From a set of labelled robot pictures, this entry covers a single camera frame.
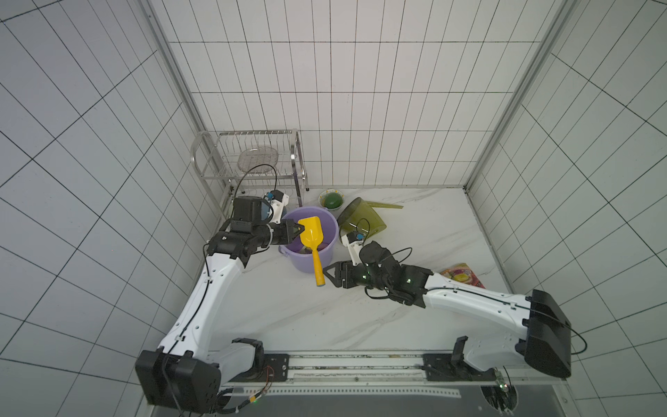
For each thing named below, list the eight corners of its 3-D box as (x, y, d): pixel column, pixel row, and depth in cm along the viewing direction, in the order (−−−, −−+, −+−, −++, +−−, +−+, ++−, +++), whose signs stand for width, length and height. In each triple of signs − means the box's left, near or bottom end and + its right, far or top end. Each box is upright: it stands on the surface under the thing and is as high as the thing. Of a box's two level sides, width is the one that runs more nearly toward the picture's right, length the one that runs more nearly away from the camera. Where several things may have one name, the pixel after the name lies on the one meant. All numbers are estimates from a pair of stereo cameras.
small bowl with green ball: (315, 209, 113) (314, 202, 110) (325, 193, 120) (325, 186, 116) (336, 217, 111) (336, 210, 107) (346, 200, 117) (346, 193, 113)
